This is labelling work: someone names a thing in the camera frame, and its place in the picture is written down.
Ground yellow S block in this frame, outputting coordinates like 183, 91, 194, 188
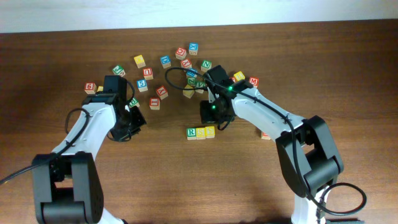
196, 128, 206, 140
205, 126, 215, 138

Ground green R block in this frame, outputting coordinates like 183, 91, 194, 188
187, 128, 197, 140

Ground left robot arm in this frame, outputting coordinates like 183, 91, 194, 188
32, 75, 146, 223

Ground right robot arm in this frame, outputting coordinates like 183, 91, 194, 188
200, 65, 344, 223

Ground green B block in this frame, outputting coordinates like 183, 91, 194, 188
128, 98, 140, 108

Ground red I block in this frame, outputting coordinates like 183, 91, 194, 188
149, 98, 160, 110

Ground green V block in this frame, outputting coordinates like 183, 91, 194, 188
195, 82, 207, 94

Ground yellow block centre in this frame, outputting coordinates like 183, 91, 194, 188
183, 85, 195, 98

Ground blue 5 block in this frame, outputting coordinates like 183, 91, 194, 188
136, 79, 148, 92

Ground yellow block right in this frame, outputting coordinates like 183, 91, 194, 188
233, 71, 246, 82

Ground green N block lower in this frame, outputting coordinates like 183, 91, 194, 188
187, 77, 197, 87

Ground green n block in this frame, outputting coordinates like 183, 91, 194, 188
187, 77, 197, 87
201, 60, 212, 72

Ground red K block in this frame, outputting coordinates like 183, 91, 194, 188
155, 86, 169, 100

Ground red M block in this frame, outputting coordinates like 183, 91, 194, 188
249, 77, 259, 88

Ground green N block upper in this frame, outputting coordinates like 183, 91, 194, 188
201, 60, 212, 72

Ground blue H block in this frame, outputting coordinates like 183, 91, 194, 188
186, 68, 197, 78

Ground red 6 block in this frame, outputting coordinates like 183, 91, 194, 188
84, 82, 97, 95

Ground red A block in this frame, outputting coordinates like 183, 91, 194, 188
261, 132, 271, 140

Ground green J block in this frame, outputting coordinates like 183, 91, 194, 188
112, 65, 126, 77

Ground red U block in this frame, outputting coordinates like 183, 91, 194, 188
143, 68, 154, 80

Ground red Y block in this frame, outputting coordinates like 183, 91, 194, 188
180, 58, 192, 69

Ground yellow block top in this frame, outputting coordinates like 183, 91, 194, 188
134, 55, 146, 68

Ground blue X block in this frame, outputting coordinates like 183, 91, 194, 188
188, 42, 198, 55

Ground blue D block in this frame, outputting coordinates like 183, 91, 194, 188
160, 55, 171, 68

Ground red C block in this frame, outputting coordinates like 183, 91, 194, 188
175, 47, 187, 60

